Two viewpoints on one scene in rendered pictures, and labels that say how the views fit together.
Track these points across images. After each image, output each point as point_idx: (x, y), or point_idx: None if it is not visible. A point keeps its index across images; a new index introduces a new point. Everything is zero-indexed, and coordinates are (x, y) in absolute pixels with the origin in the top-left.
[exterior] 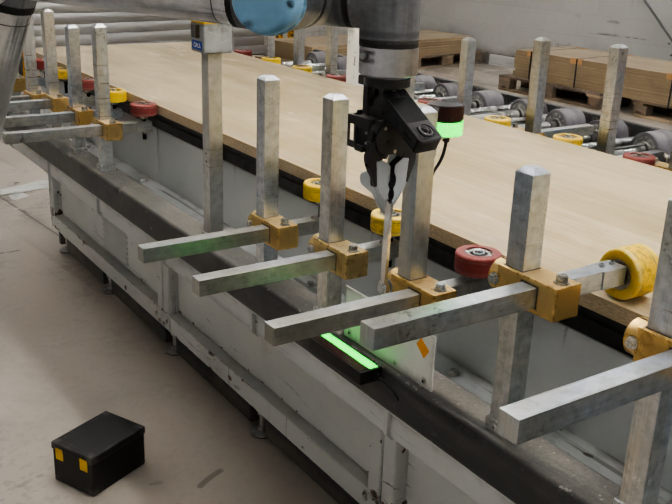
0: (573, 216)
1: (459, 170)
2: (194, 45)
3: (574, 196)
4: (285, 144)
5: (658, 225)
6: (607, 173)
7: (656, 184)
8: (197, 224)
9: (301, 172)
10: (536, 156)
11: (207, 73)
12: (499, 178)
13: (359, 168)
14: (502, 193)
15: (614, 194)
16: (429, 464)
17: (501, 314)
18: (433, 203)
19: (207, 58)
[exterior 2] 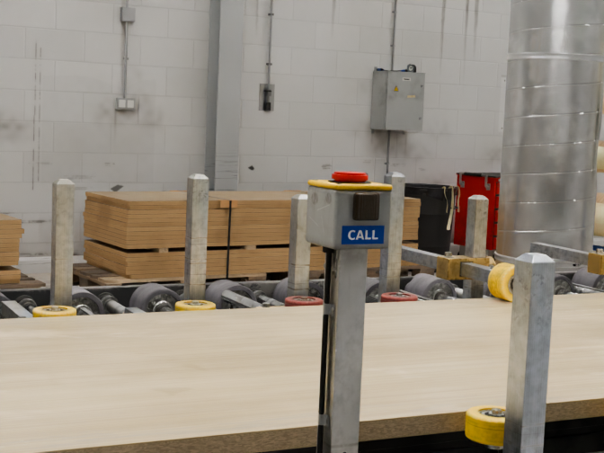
0: (582, 349)
1: (384, 358)
2: (351, 237)
3: (497, 339)
4: (205, 415)
5: (595, 333)
6: (385, 318)
7: (430, 314)
8: None
9: (384, 427)
10: (299, 326)
11: (363, 288)
12: (423, 350)
13: (384, 393)
14: (498, 357)
15: (481, 328)
16: None
17: None
18: (564, 383)
19: (366, 258)
